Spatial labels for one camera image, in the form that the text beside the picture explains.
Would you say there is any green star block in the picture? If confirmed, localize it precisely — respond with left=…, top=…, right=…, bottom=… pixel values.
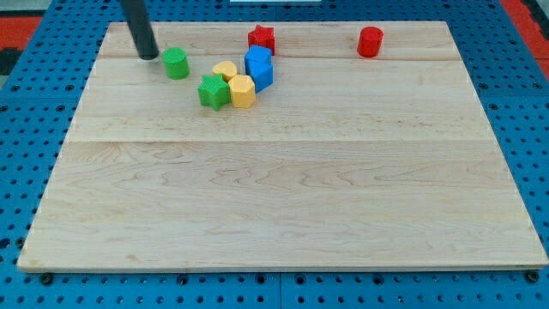
left=197, top=74, right=231, bottom=111

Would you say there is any red star block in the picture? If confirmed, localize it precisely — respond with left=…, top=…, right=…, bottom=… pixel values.
left=247, top=25, right=275, bottom=55

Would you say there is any light wooden board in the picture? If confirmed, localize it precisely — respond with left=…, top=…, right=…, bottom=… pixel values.
left=17, top=21, right=548, bottom=273

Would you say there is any yellow hexagon block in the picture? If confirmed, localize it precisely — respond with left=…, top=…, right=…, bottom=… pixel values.
left=228, top=75, right=256, bottom=108

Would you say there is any blue block lower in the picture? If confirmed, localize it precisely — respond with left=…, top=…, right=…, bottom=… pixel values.
left=247, top=61, right=274, bottom=93

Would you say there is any blue cube block upper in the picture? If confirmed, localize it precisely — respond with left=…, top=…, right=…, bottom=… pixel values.
left=244, top=45, right=272, bottom=75

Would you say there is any yellow heart block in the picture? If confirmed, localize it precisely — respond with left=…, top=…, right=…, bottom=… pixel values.
left=212, top=61, right=238, bottom=82

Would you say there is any green cylinder block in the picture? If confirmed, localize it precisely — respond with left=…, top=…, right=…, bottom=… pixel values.
left=162, top=47, right=190, bottom=80

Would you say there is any red cylinder block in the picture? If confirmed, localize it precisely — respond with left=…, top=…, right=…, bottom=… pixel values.
left=357, top=26, right=384, bottom=58

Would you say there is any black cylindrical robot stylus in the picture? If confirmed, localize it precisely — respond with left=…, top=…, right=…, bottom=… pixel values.
left=120, top=0, right=159, bottom=60

